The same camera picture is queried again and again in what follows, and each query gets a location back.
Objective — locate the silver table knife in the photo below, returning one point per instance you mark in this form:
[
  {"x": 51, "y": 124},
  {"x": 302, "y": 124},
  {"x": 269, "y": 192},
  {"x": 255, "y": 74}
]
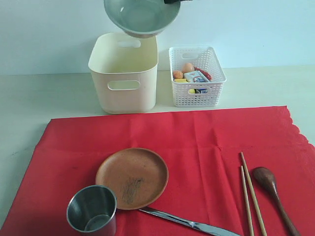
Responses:
[{"x": 205, "y": 228}]

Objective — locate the blue white milk carton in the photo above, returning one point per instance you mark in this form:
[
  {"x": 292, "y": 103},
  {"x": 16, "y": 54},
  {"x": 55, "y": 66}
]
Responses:
[{"x": 197, "y": 77}]

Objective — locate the stainless steel cup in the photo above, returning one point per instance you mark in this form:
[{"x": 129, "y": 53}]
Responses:
[{"x": 92, "y": 211}]

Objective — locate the cream plastic bin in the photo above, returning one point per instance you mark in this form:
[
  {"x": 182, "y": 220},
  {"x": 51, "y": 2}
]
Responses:
[{"x": 124, "y": 72}]

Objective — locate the white perforated plastic basket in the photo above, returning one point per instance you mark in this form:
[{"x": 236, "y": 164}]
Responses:
[{"x": 205, "y": 58}]

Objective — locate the pale green ceramic bowl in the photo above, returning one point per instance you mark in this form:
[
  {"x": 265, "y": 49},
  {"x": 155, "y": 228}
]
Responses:
[{"x": 141, "y": 18}]

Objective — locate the dark wooden spoon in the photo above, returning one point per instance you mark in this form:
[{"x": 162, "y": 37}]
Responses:
[{"x": 267, "y": 180}]

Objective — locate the orange fried chicken piece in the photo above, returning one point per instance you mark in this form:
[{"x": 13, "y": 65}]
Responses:
[{"x": 177, "y": 74}]

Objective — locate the yellow cheese wedge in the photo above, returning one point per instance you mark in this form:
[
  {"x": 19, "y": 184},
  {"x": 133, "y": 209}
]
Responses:
[{"x": 181, "y": 80}]

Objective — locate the red toy sausage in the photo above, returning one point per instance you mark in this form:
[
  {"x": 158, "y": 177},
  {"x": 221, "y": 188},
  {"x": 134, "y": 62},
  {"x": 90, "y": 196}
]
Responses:
[{"x": 205, "y": 73}]

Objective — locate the long wooden chopstick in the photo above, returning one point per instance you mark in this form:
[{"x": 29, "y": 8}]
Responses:
[{"x": 253, "y": 195}]

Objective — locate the brown egg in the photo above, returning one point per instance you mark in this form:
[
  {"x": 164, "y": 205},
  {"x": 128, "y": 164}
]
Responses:
[{"x": 187, "y": 67}]

